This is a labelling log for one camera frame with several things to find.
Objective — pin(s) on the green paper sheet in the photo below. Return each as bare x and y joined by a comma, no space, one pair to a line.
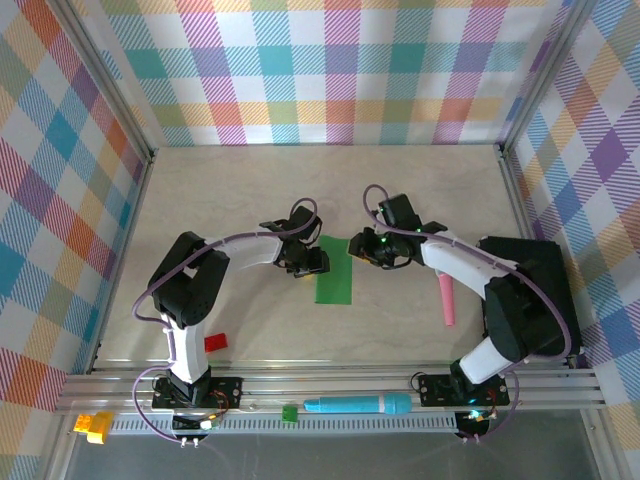
337,285

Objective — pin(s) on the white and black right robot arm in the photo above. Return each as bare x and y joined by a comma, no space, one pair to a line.
515,315

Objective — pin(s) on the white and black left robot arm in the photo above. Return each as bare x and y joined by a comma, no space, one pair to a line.
185,300

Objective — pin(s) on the pink marker pen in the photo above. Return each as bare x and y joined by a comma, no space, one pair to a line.
447,305

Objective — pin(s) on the red toy brick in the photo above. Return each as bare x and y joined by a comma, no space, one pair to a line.
217,344

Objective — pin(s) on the teal marker pen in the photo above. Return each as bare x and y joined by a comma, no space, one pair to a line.
350,404

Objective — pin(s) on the small green toy brick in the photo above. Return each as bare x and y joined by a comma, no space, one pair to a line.
289,414

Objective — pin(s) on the yellow toy brick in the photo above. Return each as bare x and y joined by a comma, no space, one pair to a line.
101,427

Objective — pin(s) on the orange toy brick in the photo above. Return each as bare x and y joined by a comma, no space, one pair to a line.
82,425

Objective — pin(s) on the aluminium frame cross rail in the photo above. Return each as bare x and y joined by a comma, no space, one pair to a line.
325,382

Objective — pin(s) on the aluminium table side rail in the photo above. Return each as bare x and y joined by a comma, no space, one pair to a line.
119,270
515,195

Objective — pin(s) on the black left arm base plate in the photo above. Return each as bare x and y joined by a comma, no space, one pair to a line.
227,392

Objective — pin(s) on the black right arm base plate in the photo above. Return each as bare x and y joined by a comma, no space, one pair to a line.
435,390

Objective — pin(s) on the aluminium frame post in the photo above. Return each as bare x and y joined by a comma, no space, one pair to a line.
112,80
543,75

